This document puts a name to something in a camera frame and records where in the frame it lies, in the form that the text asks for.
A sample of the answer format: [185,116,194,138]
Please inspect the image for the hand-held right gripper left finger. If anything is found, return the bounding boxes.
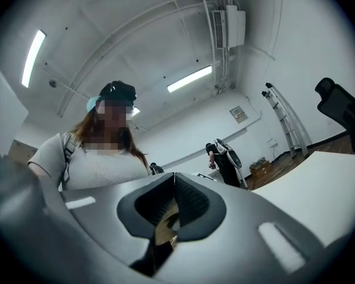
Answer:
[44,172,175,279]

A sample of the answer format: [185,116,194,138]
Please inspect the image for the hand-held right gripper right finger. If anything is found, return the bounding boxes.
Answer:
[165,172,326,284]

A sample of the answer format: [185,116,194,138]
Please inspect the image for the person's grey shirt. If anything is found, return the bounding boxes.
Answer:
[27,131,153,192]

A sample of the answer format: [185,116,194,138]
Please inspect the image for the cardboard box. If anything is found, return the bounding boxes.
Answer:
[248,157,272,189]

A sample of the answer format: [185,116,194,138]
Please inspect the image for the white table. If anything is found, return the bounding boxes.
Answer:
[251,151,355,248]

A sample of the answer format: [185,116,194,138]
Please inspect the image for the teal hair clip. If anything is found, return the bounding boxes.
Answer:
[86,95,103,114]

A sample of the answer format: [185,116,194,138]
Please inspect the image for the aluminium ladder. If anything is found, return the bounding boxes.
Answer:
[262,82,313,159]

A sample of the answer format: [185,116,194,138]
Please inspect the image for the black office chair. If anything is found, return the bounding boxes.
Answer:
[314,77,355,156]

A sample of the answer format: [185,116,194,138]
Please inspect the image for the white ceiling pipes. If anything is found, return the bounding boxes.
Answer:
[196,0,243,97]

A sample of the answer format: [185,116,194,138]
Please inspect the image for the white air conditioner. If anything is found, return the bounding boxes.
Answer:
[211,4,247,50]

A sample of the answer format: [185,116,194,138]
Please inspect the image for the grey backpack strap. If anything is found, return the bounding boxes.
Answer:
[60,131,78,191]

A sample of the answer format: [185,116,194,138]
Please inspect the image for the wall electrical panel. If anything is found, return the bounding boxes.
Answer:
[229,105,249,124]

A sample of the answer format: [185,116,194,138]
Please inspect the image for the black head camera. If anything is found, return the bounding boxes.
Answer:
[99,80,137,102]

